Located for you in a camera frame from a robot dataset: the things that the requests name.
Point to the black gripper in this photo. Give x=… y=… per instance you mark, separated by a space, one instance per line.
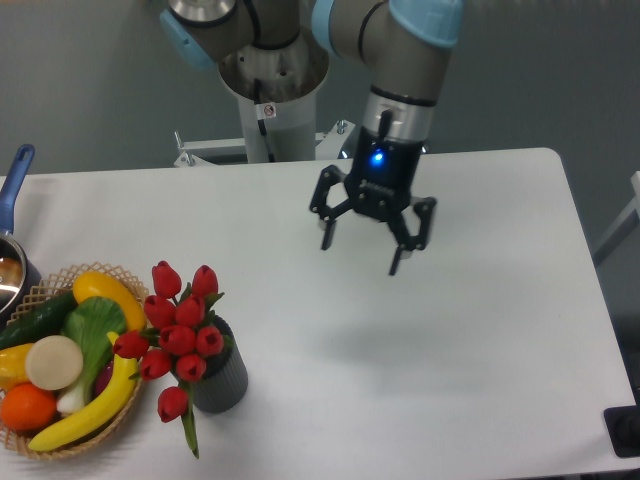
x=378 y=186

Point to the red tulip bouquet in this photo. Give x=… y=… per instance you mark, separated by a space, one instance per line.
x=181 y=339

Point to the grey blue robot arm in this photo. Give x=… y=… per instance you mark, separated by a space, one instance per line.
x=406 y=45

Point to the grey ribbed vase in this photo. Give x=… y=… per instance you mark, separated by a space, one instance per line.
x=225 y=380

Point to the yellow banana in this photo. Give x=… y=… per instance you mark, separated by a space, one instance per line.
x=94 y=415

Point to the green bok choy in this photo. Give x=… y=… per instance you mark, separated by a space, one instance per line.
x=88 y=327

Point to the woven wicker basket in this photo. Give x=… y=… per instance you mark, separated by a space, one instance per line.
x=52 y=286

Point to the purple red onion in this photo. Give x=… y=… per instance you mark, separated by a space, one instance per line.
x=103 y=379

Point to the black device at edge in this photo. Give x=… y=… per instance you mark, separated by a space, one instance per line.
x=623 y=428

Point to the green cucumber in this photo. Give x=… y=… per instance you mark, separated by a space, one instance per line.
x=44 y=320

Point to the round beige disc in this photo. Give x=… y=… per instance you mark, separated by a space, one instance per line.
x=54 y=363

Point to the yellow bell pepper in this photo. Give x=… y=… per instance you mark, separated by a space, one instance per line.
x=12 y=366

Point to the orange fruit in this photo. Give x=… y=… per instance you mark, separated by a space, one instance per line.
x=28 y=408

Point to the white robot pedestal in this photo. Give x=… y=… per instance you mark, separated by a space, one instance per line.
x=276 y=96

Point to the white frame at right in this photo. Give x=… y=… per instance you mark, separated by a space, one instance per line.
x=620 y=228

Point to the blue handled saucepan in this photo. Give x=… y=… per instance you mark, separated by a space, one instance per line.
x=18 y=274

